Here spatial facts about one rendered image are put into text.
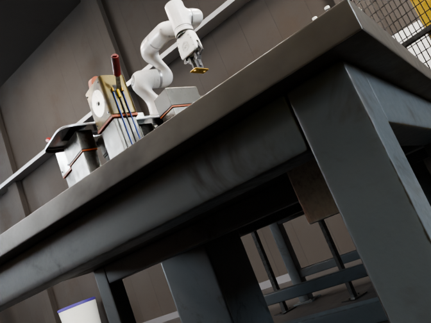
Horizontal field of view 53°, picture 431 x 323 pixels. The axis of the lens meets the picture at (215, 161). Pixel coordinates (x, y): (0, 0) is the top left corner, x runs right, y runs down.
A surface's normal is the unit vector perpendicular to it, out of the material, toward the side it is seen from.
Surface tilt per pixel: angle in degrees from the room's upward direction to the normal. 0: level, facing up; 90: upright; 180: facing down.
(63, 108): 90
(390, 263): 90
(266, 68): 90
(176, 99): 90
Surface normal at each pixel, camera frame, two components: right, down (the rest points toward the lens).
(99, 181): -0.57, 0.04
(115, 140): -0.75, 0.15
